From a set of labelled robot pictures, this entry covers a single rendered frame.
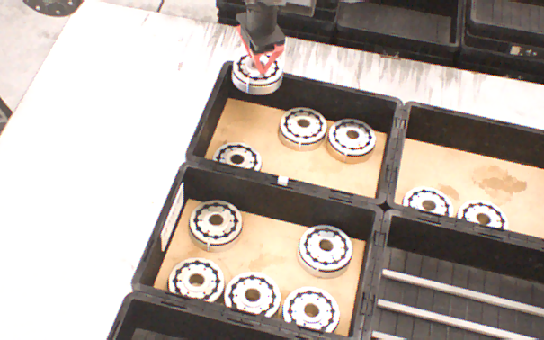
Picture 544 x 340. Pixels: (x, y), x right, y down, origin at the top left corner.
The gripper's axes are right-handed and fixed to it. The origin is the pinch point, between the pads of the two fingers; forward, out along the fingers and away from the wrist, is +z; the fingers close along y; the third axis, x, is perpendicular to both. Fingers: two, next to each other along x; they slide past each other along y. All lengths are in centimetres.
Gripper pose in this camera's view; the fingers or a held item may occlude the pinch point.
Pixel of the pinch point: (258, 62)
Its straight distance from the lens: 156.8
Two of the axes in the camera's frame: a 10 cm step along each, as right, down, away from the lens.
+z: -0.7, 6.5, 7.5
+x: -9.2, 2.6, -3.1
